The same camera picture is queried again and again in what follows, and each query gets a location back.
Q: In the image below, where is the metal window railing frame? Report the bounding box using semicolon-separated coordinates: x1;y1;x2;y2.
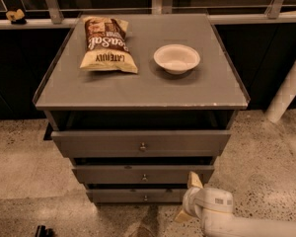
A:
0;0;296;29

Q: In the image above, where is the white diagonal pole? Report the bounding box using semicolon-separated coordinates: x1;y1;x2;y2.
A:
265;60;296;122

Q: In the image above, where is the brown cream chip bag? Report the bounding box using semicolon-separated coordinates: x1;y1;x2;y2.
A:
80;16;138;74

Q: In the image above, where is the grey drawer cabinet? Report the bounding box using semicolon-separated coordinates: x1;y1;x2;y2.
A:
34;14;250;192

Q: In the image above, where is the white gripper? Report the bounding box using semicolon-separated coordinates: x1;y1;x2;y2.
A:
174;172;234;223

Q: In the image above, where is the grey drawer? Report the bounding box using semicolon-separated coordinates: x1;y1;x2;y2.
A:
87;189;186;203
73;165;214;185
51;130;231;158

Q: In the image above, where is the grey top drawer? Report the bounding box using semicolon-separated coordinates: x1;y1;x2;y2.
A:
51;130;231;158

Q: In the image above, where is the white paper bowl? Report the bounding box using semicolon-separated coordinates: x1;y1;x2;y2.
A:
154;44;200;75

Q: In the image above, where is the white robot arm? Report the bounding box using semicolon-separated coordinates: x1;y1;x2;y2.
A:
175;172;296;237

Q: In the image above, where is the yellow black object on ledge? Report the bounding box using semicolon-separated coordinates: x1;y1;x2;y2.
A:
6;9;27;25

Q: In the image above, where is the grey bottom drawer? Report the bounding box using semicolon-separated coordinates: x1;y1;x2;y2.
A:
87;189;186;203

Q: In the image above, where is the black object on floor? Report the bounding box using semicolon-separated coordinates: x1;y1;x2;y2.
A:
35;225;54;237

